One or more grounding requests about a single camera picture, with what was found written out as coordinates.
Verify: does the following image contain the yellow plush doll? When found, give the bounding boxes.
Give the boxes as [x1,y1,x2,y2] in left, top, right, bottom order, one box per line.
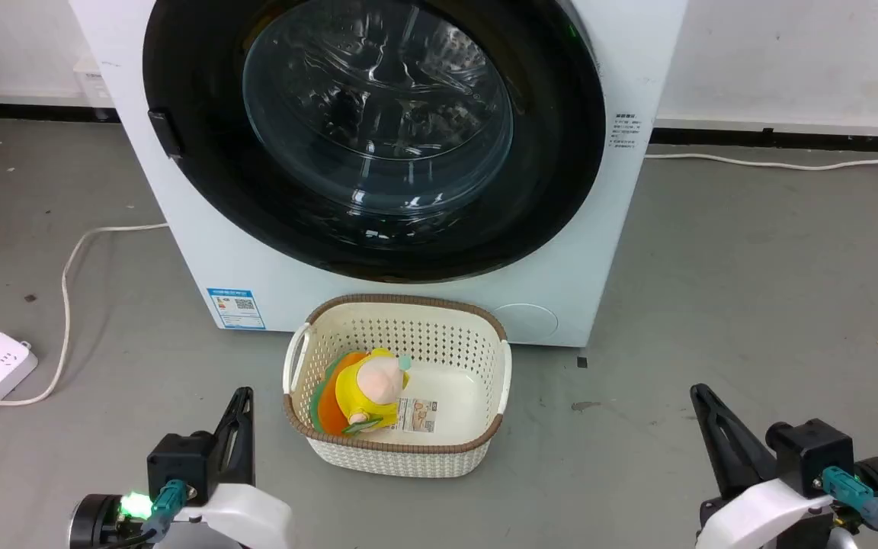
[310,348,413,437]

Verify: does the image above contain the white power strip cable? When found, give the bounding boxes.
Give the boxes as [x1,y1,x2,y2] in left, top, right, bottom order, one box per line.
[0,223,170,407]

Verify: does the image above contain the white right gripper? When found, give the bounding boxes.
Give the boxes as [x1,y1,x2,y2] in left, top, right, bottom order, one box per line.
[689,384,838,549]

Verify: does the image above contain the printed paper label card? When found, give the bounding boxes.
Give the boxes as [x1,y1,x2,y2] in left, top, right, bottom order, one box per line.
[397,398,442,434]

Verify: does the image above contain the teal right connector cable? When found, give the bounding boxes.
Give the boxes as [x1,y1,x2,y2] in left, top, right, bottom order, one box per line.
[821,466,878,549]

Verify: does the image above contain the blue energy label sticker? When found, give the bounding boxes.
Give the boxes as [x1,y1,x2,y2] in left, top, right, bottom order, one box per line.
[207,287,266,330]

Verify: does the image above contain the white front-load washing machine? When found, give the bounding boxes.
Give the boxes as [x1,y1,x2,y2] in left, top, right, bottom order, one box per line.
[68,0,690,348]

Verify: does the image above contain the round black glass washer door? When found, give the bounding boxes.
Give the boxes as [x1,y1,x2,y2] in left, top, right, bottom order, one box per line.
[143,0,607,284]

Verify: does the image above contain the teal left connector cable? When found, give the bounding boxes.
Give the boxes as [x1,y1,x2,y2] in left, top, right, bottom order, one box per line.
[96,479,190,549]

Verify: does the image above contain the black door handle latch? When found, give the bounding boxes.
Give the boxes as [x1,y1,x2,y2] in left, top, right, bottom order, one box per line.
[147,110,184,161]

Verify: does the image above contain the small printed text sticker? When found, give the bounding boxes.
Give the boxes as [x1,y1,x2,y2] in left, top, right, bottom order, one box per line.
[611,113,639,149]

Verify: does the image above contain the cream perforated laundry basket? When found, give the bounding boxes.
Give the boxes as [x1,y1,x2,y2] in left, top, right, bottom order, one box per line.
[282,294,513,479]

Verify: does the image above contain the teal connector cable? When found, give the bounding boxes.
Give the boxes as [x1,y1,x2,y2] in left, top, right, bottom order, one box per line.
[821,466,878,549]
[96,479,190,549]

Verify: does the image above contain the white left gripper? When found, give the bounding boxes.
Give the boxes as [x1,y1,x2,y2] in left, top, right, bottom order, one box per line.
[155,387,293,549]

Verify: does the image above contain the white washer power cable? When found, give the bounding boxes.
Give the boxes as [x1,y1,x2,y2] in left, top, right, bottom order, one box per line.
[644,142,878,172]

